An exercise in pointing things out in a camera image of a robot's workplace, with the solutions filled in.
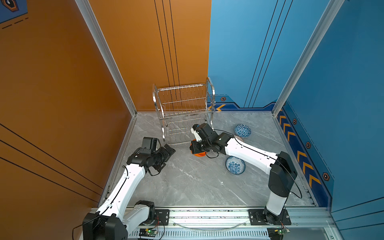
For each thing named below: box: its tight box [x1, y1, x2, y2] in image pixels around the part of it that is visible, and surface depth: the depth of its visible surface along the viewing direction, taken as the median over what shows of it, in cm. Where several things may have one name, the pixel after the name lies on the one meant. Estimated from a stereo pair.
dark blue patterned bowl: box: [234, 124, 252, 138], surface depth 107 cm
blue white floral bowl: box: [225, 155, 246, 175], surface depth 91 cm
